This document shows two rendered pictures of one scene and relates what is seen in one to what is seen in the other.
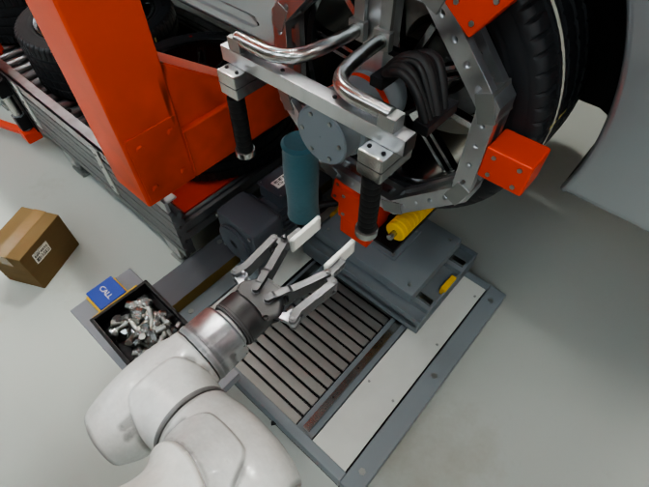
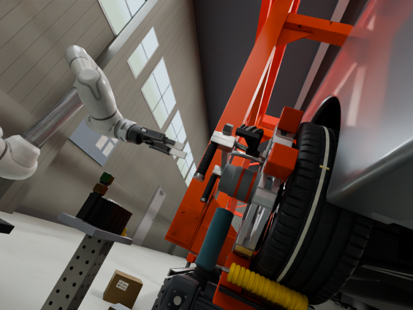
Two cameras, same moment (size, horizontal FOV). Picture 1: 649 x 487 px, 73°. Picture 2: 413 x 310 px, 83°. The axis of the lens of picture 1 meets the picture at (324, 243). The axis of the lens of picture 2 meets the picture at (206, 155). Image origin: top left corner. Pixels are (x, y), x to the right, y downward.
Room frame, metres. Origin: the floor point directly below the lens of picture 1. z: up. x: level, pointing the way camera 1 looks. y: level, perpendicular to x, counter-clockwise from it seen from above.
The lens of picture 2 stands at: (0.13, -0.79, 0.51)
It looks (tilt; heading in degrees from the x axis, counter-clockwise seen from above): 22 degrees up; 61
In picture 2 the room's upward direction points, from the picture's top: 25 degrees clockwise
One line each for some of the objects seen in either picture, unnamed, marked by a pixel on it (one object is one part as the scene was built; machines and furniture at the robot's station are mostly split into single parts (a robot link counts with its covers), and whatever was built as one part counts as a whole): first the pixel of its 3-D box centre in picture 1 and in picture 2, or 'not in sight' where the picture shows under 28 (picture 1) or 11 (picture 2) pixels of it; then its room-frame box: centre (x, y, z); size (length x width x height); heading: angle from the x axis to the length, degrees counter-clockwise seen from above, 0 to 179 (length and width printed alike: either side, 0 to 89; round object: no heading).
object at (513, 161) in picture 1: (512, 162); (279, 162); (0.62, -0.35, 0.85); 0.09 x 0.08 x 0.07; 48
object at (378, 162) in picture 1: (385, 153); (223, 141); (0.56, -0.10, 0.93); 0.09 x 0.05 x 0.05; 138
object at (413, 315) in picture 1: (387, 252); not in sight; (0.94, -0.23, 0.13); 0.50 x 0.36 x 0.10; 48
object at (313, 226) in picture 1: (305, 234); (178, 153); (0.46, 0.03, 0.83); 0.07 x 0.01 x 0.03; 138
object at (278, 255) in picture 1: (271, 268); (159, 145); (0.39, 0.08, 0.83); 0.11 x 0.01 x 0.04; 160
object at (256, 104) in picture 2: not in sight; (260, 90); (1.55, 1.20, 2.67); 1.77 x 0.10 x 0.12; 48
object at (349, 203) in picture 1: (371, 204); (241, 285); (0.85, -0.13, 0.48); 0.16 x 0.12 x 0.17; 138
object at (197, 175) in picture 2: (369, 204); (206, 160); (0.53, -0.08, 0.83); 0.04 x 0.04 x 0.16
